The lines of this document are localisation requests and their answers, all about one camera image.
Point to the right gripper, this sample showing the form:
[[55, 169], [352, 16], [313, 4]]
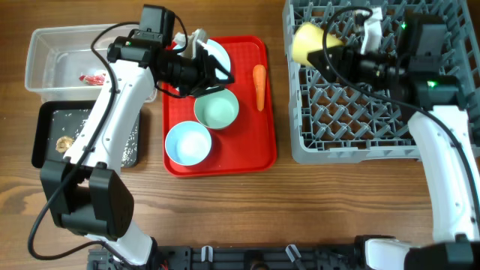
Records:
[[338, 61]]

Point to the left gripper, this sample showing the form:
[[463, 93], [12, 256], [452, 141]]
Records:
[[206, 65]]

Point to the yellow plastic cup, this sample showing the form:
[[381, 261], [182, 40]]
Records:
[[307, 38]]

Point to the green bowl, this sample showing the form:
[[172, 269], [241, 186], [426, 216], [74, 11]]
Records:
[[218, 110]]

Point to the small light blue bowl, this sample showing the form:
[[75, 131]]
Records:
[[188, 143]]

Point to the red wrapper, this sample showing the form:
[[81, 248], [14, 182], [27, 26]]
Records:
[[93, 80]]

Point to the white rice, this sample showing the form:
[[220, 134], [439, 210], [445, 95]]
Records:
[[129, 146]]

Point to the brown food scrap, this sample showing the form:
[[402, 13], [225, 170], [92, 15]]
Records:
[[63, 144]]

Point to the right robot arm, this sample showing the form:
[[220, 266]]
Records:
[[436, 110]]

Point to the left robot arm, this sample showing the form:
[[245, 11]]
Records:
[[84, 192]]

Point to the grey dishwasher rack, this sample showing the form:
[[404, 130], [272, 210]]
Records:
[[333, 124]]

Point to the large light blue plate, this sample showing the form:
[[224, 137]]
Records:
[[213, 48]]

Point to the orange carrot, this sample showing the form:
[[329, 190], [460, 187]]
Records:
[[259, 81]]

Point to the red serving tray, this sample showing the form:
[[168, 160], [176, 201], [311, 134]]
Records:
[[248, 144]]

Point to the clear plastic bin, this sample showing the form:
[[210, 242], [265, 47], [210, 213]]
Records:
[[58, 57]]

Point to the black plastic tray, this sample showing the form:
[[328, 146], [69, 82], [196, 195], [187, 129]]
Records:
[[43, 125]]

